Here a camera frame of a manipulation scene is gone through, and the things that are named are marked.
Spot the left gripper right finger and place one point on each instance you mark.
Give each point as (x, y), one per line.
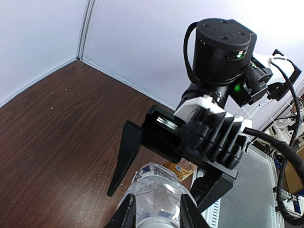
(189, 214)

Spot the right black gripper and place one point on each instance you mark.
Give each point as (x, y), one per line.
(161, 135)

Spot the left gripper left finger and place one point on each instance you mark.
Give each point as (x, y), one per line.
(125, 216)

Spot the clear water bottle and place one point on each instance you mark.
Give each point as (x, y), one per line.
(158, 193)

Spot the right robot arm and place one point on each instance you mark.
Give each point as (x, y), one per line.
(220, 63)

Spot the amber tea bottle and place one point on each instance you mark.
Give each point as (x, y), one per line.
(183, 169)

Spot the cardboard box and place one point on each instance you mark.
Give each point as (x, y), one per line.
(293, 181)

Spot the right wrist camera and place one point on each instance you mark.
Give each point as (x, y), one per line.
(209, 130)

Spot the left aluminium frame post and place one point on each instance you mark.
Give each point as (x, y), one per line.
(87, 16)

